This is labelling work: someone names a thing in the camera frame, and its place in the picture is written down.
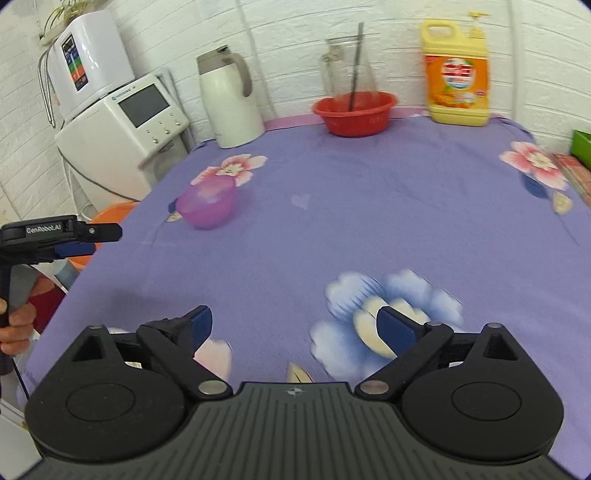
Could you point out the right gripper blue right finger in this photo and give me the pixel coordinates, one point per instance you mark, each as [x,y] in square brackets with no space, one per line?
[418,348]

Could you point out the dark red container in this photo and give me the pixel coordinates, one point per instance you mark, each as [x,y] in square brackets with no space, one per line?
[46,297]

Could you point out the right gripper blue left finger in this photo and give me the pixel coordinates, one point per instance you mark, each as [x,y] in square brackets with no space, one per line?
[172,343]

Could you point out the yellow detergent bottle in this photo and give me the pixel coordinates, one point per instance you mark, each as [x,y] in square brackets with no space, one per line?
[457,72]

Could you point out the grey cylinder bottle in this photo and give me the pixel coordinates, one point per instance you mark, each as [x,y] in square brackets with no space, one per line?
[65,273]

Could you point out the purple plastic bowl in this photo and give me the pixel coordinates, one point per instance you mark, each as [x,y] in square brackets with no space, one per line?
[209,203]

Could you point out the green box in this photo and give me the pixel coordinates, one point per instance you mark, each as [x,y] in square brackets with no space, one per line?
[581,147]

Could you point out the white water purifier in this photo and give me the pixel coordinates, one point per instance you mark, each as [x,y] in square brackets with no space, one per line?
[87,62]

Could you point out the white water dispenser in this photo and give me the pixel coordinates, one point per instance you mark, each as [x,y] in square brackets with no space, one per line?
[122,145]

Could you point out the person's left hand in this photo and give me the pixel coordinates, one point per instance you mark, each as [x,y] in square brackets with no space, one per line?
[15,337]

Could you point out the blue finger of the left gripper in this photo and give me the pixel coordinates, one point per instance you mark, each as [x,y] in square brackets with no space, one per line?
[74,249]
[97,232]

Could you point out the purple floral tablecloth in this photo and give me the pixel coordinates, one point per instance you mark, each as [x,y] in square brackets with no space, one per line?
[441,221]

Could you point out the red plastic basket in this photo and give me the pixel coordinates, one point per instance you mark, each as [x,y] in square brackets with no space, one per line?
[364,114]

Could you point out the glass pitcher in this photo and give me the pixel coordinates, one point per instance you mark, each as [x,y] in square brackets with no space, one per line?
[337,67]

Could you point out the white thermos jug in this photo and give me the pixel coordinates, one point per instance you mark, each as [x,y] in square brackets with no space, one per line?
[226,91]

